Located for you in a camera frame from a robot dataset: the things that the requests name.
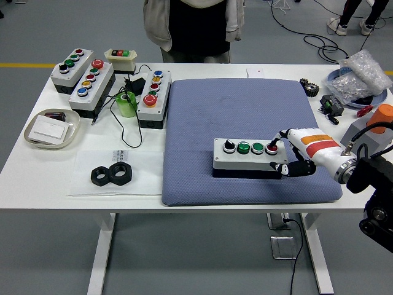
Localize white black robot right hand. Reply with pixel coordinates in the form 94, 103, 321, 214
268, 127, 356, 178

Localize grey four-button control box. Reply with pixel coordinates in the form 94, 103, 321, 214
211, 137, 289, 179

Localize slim grey five-button box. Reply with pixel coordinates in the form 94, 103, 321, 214
136, 69, 173, 130

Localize large grey five-button box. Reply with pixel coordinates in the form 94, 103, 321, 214
68, 58, 117, 119

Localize black module green terminals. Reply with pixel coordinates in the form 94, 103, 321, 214
319, 94, 346, 117

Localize red clip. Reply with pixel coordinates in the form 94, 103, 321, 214
356, 104, 375, 117

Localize black metal gear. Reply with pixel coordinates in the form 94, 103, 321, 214
299, 77, 320, 98

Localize clear bag of metal parts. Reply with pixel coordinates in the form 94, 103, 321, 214
322, 73, 374, 105

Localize orange cylinder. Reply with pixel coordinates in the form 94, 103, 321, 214
367, 103, 393, 135

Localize bubble wrap bag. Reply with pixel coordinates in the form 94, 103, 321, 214
339, 49, 393, 95

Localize blue-grey quilted mat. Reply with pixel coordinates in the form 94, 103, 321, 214
161, 78, 343, 207

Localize metal floor socket box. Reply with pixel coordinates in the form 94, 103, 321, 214
270, 235, 303, 261

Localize white table leg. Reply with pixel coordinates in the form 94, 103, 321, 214
300, 213, 335, 295
87, 213, 117, 295

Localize person in white shoes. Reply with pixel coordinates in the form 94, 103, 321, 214
326, 0, 390, 37

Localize clear plastic bag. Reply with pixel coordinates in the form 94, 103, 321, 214
66, 149, 165, 197

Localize black power adapter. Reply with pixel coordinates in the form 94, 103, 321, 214
124, 76, 147, 95

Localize black hex nut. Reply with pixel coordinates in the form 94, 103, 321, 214
90, 165, 112, 186
109, 162, 133, 185

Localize green tape roll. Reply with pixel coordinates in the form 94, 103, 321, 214
115, 91, 138, 118

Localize white rounded tray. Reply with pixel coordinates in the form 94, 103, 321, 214
23, 108, 81, 151

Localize grey box with black knob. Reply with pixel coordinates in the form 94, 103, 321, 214
50, 48, 95, 95

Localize dark battery pack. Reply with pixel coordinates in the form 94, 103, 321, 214
44, 111, 68, 122

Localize black floor power cable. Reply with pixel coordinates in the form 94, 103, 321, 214
284, 217, 305, 295

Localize black floor cables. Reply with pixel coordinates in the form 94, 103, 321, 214
270, 0, 393, 65

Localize thin white wire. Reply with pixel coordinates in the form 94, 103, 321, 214
271, 0, 292, 16

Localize thin black cord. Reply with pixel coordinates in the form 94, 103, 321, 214
91, 63, 151, 148

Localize cream red-green switch box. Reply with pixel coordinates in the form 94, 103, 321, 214
104, 48, 138, 74

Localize white wall switch panel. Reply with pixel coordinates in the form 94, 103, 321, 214
29, 118, 70, 141

